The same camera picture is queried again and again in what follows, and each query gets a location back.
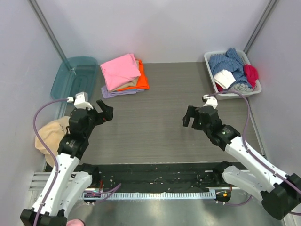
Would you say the lavender t shirt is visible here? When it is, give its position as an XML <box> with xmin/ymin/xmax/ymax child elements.
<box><xmin>101</xmin><ymin>86</ymin><xmax>145</xmax><ymax>99</ymax></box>

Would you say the pink t shirt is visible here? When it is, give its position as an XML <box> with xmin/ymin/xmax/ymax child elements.
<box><xmin>100</xmin><ymin>53</ymin><xmax>141</xmax><ymax>91</ymax></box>

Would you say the orange t shirt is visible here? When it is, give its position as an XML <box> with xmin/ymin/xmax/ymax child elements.
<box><xmin>117</xmin><ymin>60</ymin><xmax>149</xmax><ymax>91</ymax></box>

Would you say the beige t shirt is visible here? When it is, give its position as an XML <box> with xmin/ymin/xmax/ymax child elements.
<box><xmin>109</xmin><ymin>60</ymin><xmax>141</xmax><ymax>92</ymax></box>

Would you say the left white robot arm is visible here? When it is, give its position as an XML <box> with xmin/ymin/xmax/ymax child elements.
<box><xmin>20</xmin><ymin>100</ymin><xmax>113</xmax><ymax>226</ymax></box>

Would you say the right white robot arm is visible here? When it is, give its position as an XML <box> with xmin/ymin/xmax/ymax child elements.
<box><xmin>183</xmin><ymin>105</ymin><xmax>301</xmax><ymax>220</ymax></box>

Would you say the beige crumpled cloth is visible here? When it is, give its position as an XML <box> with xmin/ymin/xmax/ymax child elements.
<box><xmin>35</xmin><ymin>116</ymin><xmax>70</xmax><ymax>168</ymax></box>

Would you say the red cloth in basket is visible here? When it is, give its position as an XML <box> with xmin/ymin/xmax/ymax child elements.
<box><xmin>216</xmin><ymin>83</ymin><xmax>224</xmax><ymax>93</ymax></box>

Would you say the teal plastic bin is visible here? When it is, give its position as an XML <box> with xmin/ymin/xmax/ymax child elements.
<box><xmin>50</xmin><ymin>56</ymin><xmax>99</xmax><ymax>100</ymax></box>

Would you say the white cloth in basket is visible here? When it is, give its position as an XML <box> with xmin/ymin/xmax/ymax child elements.
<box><xmin>213</xmin><ymin>69</ymin><xmax>236</xmax><ymax>89</ymax></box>

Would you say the grey cloth in basket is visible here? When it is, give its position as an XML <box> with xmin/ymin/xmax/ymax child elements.
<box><xmin>229</xmin><ymin>82</ymin><xmax>253</xmax><ymax>94</ymax></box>

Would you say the white plastic basket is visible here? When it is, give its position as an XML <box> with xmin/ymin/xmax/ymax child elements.
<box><xmin>204</xmin><ymin>48</ymin><xmax>262</xmax><ymax>100</ymax></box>

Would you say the blue checked shirt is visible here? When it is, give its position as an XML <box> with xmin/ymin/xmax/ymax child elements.
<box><xmin>209</xmin><ymin>48</ymin><xmax>252</xmax><ymax>87</ymax></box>

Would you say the magenta cloth in basket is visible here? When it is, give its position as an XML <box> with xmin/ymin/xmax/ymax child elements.
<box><xmin>243</xmin><ymin>64</ymin><xmax>259</xmax><ymax>88</ymax></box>

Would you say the pink cloth at bottom edge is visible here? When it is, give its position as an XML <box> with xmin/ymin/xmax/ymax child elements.
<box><xmin>66</xmin><ymin>219</ymin><xmax>85</xmax><ymax>226</ymax></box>

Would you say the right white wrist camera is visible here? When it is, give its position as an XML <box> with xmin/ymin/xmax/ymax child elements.
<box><xmin>202</xmin><ymin>95</ymin><xmax>218</xmax><ymax>109</ymax></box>

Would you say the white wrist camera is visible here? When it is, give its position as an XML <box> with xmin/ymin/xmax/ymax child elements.
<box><xmin>202</xmin><ymin>95</ymin><xmax>218</xmax><ymax>109</ymax></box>
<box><xmin>67</xmin><ymin>92</ymin><xmax>93</xmax><ymax>111</ymax></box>

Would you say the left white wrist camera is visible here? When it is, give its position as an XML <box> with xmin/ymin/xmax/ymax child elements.
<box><xmin>67</xmin><ymin>92</ymin><xmax>93</xmax><ymax>111</ymax></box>

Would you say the aluminium rail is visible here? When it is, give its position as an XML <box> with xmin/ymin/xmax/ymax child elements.
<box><xmin>29</xmin><ymin>172</ymin><xmax>51</xmax><ymax>191</ymax></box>

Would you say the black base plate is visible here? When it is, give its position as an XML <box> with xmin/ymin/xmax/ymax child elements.
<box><xmin>90</xmin><ymin>162</ymin><xmax>229</xmax><ymax>193</ymax></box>

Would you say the white slotted cable duct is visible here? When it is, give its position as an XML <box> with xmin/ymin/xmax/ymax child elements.
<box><xmin>80</xmin><ymin>190</ymin><xmax>216</xmax><ymax>201</ymax></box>

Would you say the right aluminium frame post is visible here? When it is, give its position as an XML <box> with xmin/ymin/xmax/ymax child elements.
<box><xmin>244</xmin><ymin>0</ymin><xmax>280</xmax><ymax>55</ymax></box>

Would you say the aluminium frame post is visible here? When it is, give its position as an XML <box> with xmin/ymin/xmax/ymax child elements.
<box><xmin>244</xmin><ymin>0</ymin><xmax>280</xmax><ymax>55</ymax></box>
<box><xmin>28</xmin><ymin>0</ymin><xmax>66</xmax><ymax>61</ymax></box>

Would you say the left aluminium frame post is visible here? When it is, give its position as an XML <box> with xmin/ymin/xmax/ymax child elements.
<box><xmin>28</xmin><ymin>0</ymin><xmax>66</xmax><ymax>61</ymax></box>

